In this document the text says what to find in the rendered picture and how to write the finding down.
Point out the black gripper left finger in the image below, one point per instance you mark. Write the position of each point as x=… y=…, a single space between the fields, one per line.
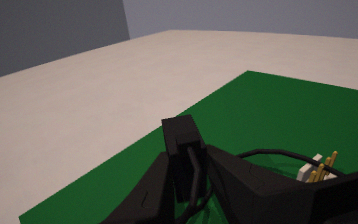
x=151 y=201

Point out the green circuit board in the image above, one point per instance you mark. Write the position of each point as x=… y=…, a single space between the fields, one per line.
x=252 y=111

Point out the black fan cable with plug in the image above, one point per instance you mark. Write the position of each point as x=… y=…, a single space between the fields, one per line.
x=188 y=160

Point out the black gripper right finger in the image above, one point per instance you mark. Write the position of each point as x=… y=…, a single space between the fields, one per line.
x=251 y=194

